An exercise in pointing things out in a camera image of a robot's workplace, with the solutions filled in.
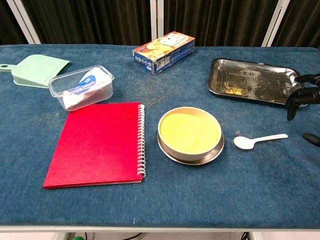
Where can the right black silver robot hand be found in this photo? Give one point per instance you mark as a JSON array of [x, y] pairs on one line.
[[300, 97]]

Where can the white plastic spoon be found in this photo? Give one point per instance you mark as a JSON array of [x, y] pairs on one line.
[[243, 143]]

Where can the metal tray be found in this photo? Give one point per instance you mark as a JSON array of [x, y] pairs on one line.
[[250, 80]]

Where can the black pleated curtain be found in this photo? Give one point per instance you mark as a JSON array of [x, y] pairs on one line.
[[212, 20], [7, 20], [87, 20], [305, 20]]

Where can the round metal tin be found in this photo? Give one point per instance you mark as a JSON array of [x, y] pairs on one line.
[[190, 157]]

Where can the orange blue snack box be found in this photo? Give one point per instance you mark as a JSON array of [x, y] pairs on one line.
[[165, 52]]

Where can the blue table cloth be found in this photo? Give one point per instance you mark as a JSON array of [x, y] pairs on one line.
[[175, 195]]

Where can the red spiral notebook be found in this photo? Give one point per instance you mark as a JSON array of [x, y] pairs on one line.
[[100, 145]]

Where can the blue white tissue packet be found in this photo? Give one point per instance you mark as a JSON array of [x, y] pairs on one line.
[[87, 80]]

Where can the clear plastic container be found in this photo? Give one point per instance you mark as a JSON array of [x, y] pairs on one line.
[[56, 90]]

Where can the mint green dustpan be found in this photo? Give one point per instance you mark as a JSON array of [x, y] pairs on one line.
[[37, 70]]

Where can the white metal frame post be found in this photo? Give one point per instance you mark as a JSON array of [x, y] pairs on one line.
[[156, 22], [277, 22], [25, 22]]

